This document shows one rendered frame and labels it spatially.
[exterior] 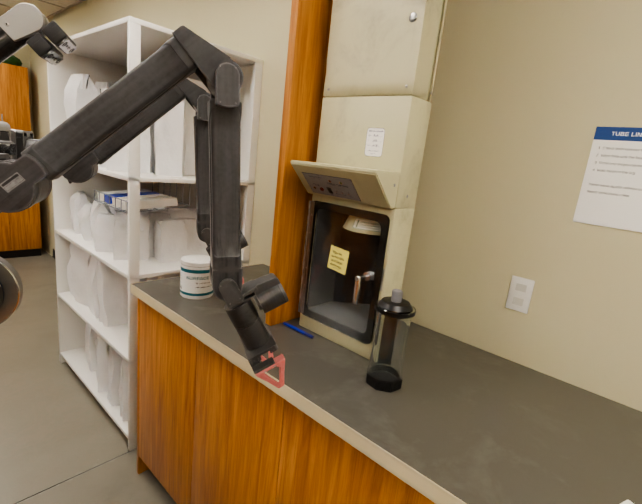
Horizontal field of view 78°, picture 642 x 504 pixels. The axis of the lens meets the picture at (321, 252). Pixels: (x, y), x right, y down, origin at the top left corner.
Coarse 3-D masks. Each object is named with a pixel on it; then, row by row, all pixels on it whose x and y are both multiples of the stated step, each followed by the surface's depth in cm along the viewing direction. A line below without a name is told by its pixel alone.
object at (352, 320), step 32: (320, 224) 129; (352, 224) 120; (384, 224) 113; (320, 256) 130; (352, 256) 122; (384, 256) 114; (320, 288) 132; (352, 288) 123; (320, 320) 133; (352, 320) 124
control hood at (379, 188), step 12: (300, 168) 120; (312, 168) 116; (324, 168) 112; (336, 168) 109; (348, 168) 106; (360, 168) 104; (360, 180) 107; (372, 180) 104; (384, 180) 104; (396, 180) 108; (312, 192) 128; (360, 192) 112; (372, 192) 108; (384, 192) 105; (396, 192) 110; (372, 204) 113; (384, 204) 109
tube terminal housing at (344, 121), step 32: (384, 96) 110; (320, 128) 127; (352, 128) 118; (416, 128) 110; (320, 160) 128; (352, 160) 120; (384, 160) 112; (416, 160) 114; (416, 192) 118; (384, 288) 117
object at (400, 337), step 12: (396, 312) 101; (408, 312) 102; (384, 324) 103; (396, 324) 102; (408, 324) 104; (384, 336) 104; (396, 336) 103; (372, 348) 108; (384, 348) 104; (396, 348) 104; (372, 360) 107; (384, 360) 105; (396, 360) 105; (372, 372) 107; (384, 372) 105; (396, 372) 106
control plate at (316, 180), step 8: (304, 176) 122; (312, 176) 119; (320, 176) 117; (328, 176) 114; (312, 184) 123; (320, 184) 120; (328, 184) 118; (336, 184) 115; (344, 184) 113; (352, 184) 110; (320, 192) 124; (328, 192) 121; (344, 192) 116; (352, 192) 114; (360, 200) 115
